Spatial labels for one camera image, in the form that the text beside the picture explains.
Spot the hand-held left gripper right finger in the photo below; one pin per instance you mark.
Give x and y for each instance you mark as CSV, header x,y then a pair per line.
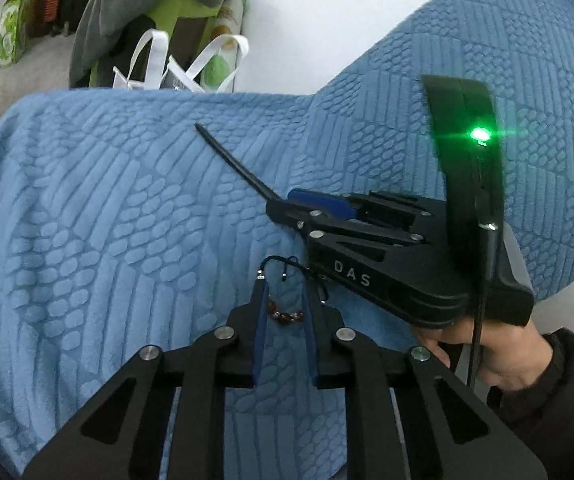
x,y
313,340

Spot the blue quilted mat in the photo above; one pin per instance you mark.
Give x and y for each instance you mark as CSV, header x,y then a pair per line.
x,y
117,210

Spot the orange suitcase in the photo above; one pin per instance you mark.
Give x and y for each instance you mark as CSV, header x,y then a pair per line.
x,y
47,0

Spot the green patterned bag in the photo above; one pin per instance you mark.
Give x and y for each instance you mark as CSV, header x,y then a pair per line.
x,y
14,30

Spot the white tote bag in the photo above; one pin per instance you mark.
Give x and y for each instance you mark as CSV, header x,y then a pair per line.
x,y
152,55

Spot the green plastic stool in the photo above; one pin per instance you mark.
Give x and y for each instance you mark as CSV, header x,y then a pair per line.
x,y
187,15

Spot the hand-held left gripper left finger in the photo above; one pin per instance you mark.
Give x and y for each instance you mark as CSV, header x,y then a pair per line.
x,y
262,340

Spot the rolled mat with green dots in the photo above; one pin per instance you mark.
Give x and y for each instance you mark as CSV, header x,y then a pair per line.
x,y
234,5

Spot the black hair stick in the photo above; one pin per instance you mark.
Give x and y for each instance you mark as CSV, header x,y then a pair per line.
x,y
237,162

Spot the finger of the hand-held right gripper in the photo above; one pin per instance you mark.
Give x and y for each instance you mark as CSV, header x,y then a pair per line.
x,y
287,212
322,201

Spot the person's right hand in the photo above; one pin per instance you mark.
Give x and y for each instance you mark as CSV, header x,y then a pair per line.
x,y
507,355

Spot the person's right forearm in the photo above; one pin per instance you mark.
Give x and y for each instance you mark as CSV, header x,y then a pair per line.
x,y
567,395

